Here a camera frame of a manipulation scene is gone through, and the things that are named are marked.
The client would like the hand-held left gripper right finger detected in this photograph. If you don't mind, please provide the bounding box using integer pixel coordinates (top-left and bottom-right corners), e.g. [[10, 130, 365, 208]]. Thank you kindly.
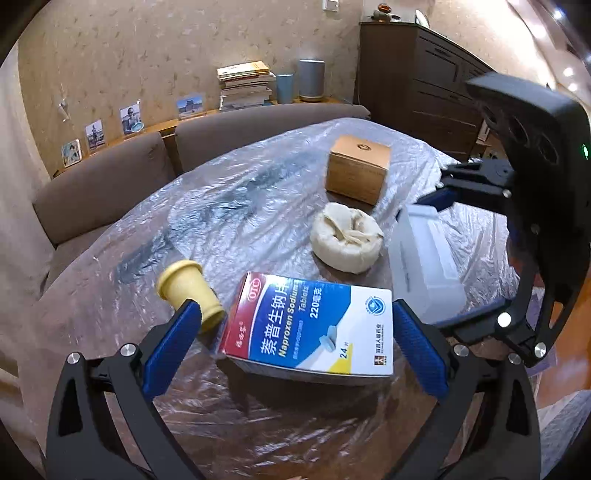
[[392, 298, 542, 480]]

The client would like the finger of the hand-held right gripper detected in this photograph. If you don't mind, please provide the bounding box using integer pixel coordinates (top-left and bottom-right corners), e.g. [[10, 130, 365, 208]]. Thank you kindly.
[[434, 265, 585, 368], [416, 159, 515, 217]]

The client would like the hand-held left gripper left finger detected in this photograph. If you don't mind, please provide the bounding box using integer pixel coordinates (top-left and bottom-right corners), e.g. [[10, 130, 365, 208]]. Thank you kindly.
[[46, 298, 204, 480]]

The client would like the translucent white plastic box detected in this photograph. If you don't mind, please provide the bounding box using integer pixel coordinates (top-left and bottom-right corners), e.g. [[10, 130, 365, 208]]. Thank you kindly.
[[387, 204, 466, 324]]

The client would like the white blue red medicine box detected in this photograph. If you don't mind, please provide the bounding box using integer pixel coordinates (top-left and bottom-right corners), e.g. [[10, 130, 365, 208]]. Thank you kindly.
[[217, 271, 394, 386]]

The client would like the yellow plastic cup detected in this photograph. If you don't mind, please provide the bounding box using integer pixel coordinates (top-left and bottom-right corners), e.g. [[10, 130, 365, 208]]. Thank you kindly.
[[157, 260, 226, 334]]

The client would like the brown cardboard box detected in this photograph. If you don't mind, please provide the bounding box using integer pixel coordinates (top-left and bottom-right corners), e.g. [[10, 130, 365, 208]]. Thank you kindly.
[[325, 135, 391, 205]]

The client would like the cream cloth pouch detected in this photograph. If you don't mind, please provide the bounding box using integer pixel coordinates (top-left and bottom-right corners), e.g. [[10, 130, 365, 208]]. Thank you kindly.
[[309, 202, 385, 274]]

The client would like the dark wooden dresser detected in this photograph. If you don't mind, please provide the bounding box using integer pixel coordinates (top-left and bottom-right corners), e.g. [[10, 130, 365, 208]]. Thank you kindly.
[[358, 21, 509, 162]]

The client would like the grey cylindrical speaker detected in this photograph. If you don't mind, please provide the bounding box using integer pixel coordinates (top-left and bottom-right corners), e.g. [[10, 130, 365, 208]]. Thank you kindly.
[[298, 59, 325, 102]]

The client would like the brown fabric sofa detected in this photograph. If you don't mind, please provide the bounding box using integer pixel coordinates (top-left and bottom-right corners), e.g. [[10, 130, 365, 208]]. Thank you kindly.
[[33, 104, 371, 296]]

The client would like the blue cylindrical container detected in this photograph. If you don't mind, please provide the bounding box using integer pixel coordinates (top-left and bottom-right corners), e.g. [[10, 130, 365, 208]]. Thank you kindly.
[[276, 73, 294, 105]]

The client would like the beige curtain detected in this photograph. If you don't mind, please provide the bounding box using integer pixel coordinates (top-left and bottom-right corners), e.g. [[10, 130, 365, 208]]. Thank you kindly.
[[0, 60, 56, 296]]

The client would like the stack of books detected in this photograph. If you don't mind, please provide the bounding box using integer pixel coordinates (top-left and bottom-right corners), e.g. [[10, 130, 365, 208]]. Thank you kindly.
[[217, 61, 277, 112]]

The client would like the small photo frame white border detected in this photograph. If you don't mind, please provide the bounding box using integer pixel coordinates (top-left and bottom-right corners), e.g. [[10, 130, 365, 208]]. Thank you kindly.
[[61, 139, 83, 168]]

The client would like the acrylic photo frame standing person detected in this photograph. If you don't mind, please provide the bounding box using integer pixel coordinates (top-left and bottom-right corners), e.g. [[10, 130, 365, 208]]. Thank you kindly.
[[85, 120, 106, 153]]

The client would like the acrylic photo frame sunglasses portrait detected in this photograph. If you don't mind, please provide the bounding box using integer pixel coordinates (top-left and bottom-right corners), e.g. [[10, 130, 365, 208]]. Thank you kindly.
[[119, 104, 145, 137]]

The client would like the acrylic photo frame building picture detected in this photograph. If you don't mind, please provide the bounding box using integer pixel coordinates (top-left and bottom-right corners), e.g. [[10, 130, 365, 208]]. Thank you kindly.
[[177, 93, 205, 121]]

